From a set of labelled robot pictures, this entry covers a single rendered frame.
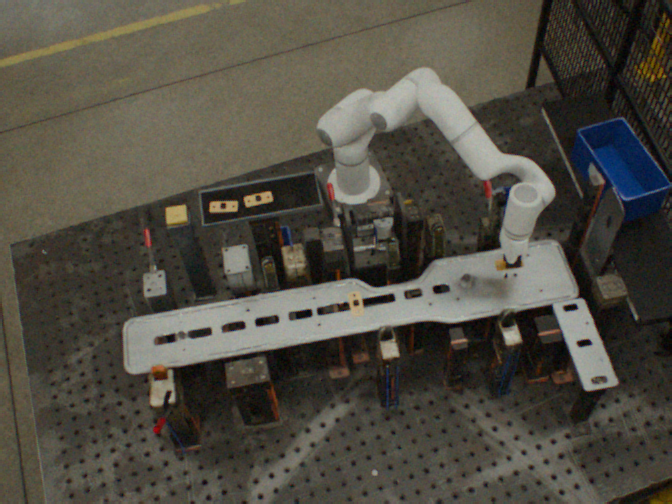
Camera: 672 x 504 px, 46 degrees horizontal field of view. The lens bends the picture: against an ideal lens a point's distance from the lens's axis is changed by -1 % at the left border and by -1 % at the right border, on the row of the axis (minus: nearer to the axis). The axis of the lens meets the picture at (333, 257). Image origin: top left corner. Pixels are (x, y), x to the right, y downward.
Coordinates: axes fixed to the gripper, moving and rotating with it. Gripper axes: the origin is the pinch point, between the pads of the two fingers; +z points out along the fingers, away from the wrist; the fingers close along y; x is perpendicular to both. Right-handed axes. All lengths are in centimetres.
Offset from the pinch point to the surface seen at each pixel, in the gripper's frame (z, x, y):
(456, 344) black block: 10.7, -20.5, 18.8
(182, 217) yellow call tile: -6, -94, -32
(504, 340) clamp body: 5.5, -8.0, 22.8
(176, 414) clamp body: 12, -103, 24
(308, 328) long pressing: 10, -62, 5
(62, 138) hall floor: 109, -172, -190
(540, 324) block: 11.7, 5.6, 17.0
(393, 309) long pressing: 9.7, -36.1, 4.0
